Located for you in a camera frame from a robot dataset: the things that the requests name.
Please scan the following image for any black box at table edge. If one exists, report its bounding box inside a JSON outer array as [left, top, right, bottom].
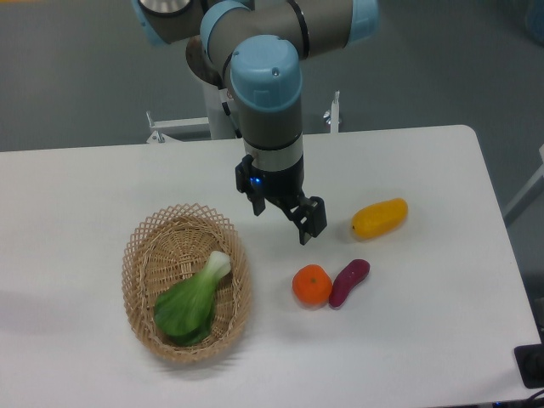
[[514, 343, 543, 389]]

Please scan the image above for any white frame at right edge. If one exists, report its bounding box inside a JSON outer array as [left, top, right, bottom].
[[502, 146, 543, 227]]

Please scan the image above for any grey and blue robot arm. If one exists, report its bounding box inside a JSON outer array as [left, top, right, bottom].
[[133, 1, 379, 243]]

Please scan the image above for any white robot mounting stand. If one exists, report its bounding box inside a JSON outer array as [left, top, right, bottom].
[[144, 80, 344, 144]]

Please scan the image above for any green bok choy vegetable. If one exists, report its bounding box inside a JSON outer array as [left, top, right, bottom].
[[154, 251, 231, 347]]

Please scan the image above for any yellow mango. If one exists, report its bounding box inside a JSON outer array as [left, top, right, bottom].
[[351, 198, 409, 240]]

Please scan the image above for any woven wicker basket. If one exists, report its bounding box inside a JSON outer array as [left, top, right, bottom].
[[122, 204, 252, 364]]

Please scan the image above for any orange tangerine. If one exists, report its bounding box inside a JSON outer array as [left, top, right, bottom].
[[292, 264, 332, 306]]

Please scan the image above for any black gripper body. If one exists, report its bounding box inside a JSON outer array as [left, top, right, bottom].
[[235, 154, 304, 207]]

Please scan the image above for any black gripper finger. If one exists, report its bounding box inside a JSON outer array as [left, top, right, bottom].
[[246, 190, 266, 216], [277, 195, 327, 246]]

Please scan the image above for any purple sweet potato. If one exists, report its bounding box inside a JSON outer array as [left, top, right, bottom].
[[329, 259, 371, 309]]

